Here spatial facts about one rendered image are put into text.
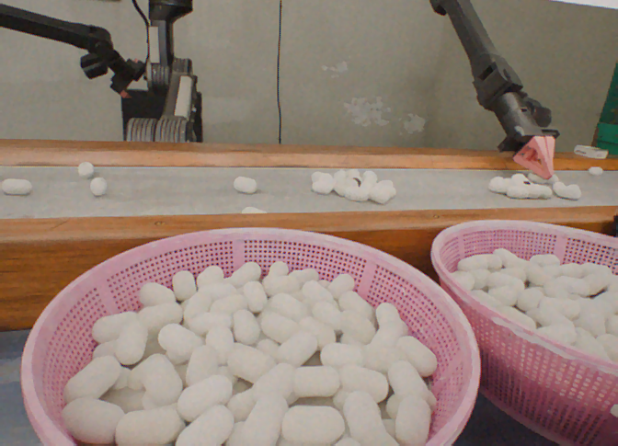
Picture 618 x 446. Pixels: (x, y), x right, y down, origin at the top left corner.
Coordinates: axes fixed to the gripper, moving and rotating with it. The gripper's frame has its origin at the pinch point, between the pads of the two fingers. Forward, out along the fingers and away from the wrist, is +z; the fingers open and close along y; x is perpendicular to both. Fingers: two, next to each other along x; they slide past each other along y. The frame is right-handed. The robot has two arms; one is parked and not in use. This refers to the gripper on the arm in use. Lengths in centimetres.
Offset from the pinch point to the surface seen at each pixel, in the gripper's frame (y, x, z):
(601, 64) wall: 113, 34, -93
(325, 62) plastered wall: 16, 107, -176
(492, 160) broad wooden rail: -1.0, 9.1, -11.0
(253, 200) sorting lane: -56, -2, 7
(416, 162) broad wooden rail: -20.2, 9.3, -9.9
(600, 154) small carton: 30.5, 8.1, -13.4
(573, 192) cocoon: -2.7, -4.4, 7.4
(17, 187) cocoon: -85, -1, 5
